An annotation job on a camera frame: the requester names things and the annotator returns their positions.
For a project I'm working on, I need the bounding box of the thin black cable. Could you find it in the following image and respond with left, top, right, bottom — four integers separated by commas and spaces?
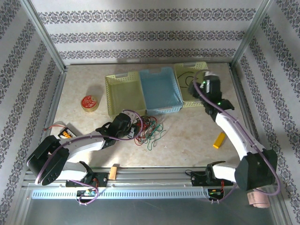
177, 71, 195, 89

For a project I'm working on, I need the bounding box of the thin green cable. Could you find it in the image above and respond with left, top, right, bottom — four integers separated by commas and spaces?
140, 118, 167, 151

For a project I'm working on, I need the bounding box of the yellow-green perforated plastic basket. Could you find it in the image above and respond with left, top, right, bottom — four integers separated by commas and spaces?
105, 71, 147, 116
173, 61, 209, 108

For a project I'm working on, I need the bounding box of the blue perforated plastic basket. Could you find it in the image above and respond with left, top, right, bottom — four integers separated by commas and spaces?
139, 66, 184, 115

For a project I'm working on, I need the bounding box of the yellow rectangular block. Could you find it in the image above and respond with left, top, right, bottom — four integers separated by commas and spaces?
212, 132, 226, 149

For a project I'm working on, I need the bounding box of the round red gold tin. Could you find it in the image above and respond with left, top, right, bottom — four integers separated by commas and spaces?
81, 95, 98, 113

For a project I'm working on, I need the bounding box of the small wooden block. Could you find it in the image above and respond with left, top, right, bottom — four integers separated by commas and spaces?
109, 165, 119, 180

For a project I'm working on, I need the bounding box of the black board with orange connectors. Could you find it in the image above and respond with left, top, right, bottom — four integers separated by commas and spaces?
58, 127, 77, 140

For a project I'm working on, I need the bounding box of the small controller board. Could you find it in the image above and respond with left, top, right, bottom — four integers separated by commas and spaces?
207, 188, 225, 196
76, 189, 97, 197

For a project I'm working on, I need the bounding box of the aluminium frame rail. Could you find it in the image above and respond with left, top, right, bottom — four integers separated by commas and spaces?
22, 165, 275, 188

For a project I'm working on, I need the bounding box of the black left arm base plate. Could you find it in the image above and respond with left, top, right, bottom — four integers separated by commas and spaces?
65, 171, 109, 188

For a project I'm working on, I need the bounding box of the short red wire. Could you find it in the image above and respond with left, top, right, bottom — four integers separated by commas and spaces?
44, 124, 68, 131

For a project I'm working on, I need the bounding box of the slotted grey cable duct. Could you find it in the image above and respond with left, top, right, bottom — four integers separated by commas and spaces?
31, 188, 226, 200

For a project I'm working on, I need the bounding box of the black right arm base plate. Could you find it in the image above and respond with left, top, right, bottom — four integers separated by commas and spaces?
191, 170, 235, 188

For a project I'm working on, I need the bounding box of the aluminium frame post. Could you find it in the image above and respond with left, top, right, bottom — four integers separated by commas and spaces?
20, 0, 67, 73
231, 0, 274, 68

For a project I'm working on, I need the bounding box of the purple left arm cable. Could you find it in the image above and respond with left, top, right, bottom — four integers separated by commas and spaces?
34, 109, 144, 206

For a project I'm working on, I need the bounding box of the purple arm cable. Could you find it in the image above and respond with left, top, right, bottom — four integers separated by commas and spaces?
34, 109, 144, 206
192, 69, 282, 205

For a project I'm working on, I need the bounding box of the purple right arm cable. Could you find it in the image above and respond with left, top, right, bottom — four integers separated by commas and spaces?
192, 69, 282, 205

